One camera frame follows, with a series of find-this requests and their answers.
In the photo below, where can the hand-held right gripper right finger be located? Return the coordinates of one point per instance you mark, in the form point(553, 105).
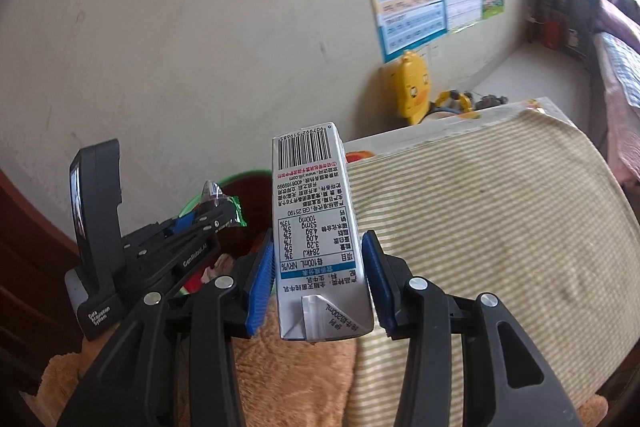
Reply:
point(375, 277)

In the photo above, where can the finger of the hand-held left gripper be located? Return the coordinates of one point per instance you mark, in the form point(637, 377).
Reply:
point(182, 224)
point(195, 254)

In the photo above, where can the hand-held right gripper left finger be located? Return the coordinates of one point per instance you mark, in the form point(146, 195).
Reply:
point(260, 287)

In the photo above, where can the green clear wrapper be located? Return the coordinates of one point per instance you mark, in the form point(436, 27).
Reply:
point(220, 199)

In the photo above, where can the green basin red inside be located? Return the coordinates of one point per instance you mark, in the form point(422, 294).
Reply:
point(250, 212)

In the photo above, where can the white milk carton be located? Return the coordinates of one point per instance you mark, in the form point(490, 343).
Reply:
point(315, 232)

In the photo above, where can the brown wooden cabinet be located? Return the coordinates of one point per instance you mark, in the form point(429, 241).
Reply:
point(30, 257)

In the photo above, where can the peach plush cushion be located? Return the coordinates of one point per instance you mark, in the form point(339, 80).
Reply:
point(290, 382)

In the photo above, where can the beige striped tablecloth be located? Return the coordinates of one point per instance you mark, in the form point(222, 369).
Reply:
point(475, 257)

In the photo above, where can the yellow duck potty chair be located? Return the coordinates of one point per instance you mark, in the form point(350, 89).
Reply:
point(412, 92)

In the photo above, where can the blue yellow toy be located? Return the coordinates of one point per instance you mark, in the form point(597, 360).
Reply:
point(452, 102)

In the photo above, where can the grey shoe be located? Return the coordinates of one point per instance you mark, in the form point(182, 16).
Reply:
point(492, 99)

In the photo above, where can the red container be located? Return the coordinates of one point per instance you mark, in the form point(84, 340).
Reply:
point(552, 34)

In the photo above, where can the blue patchwork quilt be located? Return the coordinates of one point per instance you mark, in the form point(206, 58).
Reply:
point(622, 67)

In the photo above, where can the dark metal shelf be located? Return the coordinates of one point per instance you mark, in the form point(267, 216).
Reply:
point(565, 12)

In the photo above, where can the purple pillow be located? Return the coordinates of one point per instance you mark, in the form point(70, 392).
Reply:
point(617, 14)

